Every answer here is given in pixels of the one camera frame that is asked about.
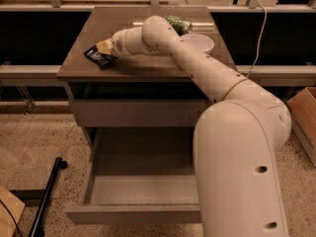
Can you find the black metal stand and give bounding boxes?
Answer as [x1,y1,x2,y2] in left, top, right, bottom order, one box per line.
[11,157,68,237]

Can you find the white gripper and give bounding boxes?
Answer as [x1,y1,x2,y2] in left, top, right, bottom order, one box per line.
[96,30,129,56]

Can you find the black thin cable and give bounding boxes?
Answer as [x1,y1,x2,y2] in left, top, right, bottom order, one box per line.
[0,199,24,237]

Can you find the white ceramic bowl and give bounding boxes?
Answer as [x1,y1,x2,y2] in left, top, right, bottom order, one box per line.
[181,34,214,54]

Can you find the cardboard piece bottom left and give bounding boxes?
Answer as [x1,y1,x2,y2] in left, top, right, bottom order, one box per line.
[0,186,25,237]

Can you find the cardboard box right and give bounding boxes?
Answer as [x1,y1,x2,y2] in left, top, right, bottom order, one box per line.
[287,87,316,166]

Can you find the grey metal rail frame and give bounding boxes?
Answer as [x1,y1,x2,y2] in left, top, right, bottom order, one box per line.
[0,0,316,100]

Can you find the open grey middle drawer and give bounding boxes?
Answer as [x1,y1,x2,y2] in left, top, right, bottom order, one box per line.
[65,127,200,224]

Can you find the grey drawer cabinet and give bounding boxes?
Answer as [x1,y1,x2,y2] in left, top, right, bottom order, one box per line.
[56,6,241,225]

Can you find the green soda can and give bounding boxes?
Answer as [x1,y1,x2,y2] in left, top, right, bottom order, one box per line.
[165,15,193,36]

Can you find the white power cable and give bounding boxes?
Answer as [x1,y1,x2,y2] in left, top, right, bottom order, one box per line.
[245,4,268,79]

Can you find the closed grey top drawer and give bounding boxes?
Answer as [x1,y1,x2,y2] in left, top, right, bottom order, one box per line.
[70,100,208,127]

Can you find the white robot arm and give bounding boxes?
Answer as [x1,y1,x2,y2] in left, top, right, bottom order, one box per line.
[97,16,291,237]

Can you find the dark blue rxbar wrapper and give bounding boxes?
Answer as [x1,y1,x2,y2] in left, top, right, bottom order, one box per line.
[84,45,118,67]

